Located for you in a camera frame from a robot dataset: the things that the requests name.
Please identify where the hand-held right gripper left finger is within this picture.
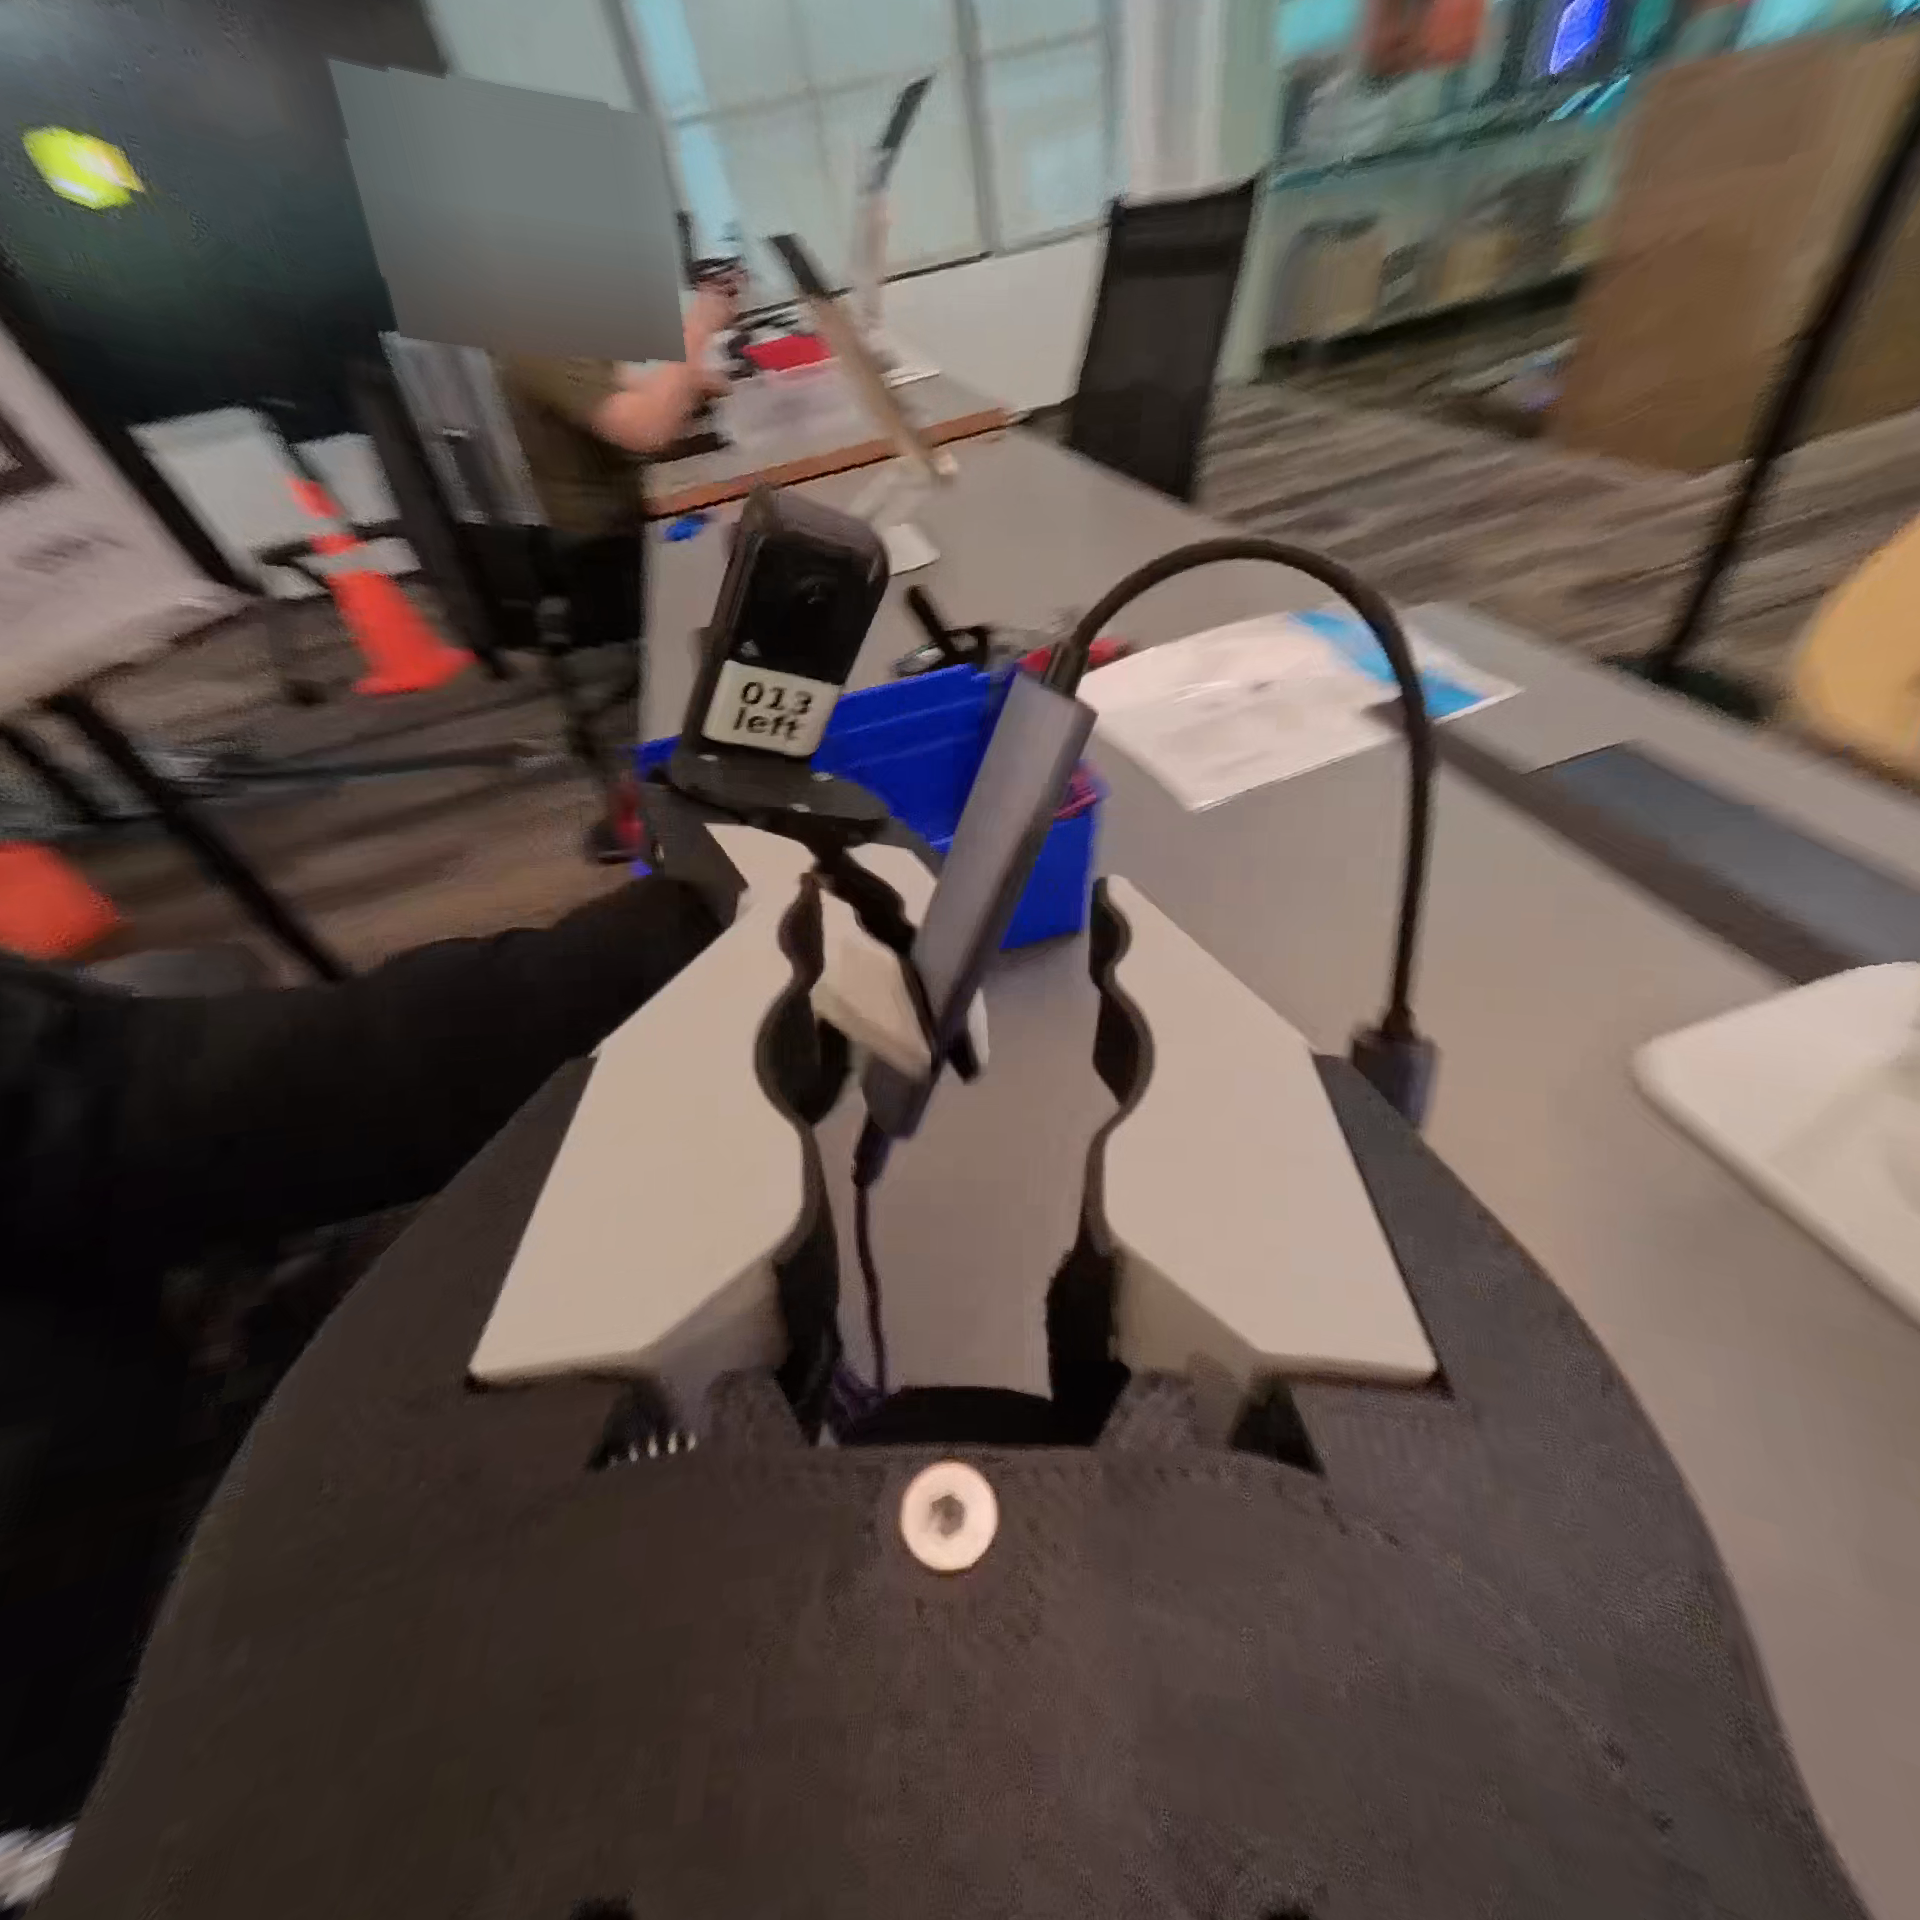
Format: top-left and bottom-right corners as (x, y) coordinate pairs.
(469, 878), (838, 1386)

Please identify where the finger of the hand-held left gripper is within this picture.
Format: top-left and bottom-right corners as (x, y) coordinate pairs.
(814, 854), (995, 1116)

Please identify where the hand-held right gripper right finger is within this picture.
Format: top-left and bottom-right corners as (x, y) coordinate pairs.
(1078, 873), (1442, 1389)

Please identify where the purple braided usb-c cable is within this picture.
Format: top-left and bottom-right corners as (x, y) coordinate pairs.
(832, 1050), (963, 1412)

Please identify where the blue bin with marker label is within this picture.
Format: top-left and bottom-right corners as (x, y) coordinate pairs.
(630, 662), (1109, 951)

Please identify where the grey usb hub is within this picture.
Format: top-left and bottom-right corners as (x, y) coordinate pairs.
(900, 538), (1445, 1134)

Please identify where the orange traffic cone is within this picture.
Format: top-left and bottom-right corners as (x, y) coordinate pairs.
(293, 481), (473, 700)

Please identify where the black mesh chair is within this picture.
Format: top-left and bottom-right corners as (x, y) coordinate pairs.
(1065, 177), (1262, 505)

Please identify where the white printed paper sheet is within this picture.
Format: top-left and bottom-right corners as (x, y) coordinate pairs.
(1078, 612), (1412, 812)

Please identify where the blue and white leaflet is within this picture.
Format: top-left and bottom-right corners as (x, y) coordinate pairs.
(1297, 604), (1524, 725)

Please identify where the white base acrylic leg stand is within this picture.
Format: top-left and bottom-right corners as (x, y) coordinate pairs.
(1632, 517), (1920, 1326)

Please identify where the large cardboard box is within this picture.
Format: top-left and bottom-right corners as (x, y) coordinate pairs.
(1553, 29), (1920, 482)

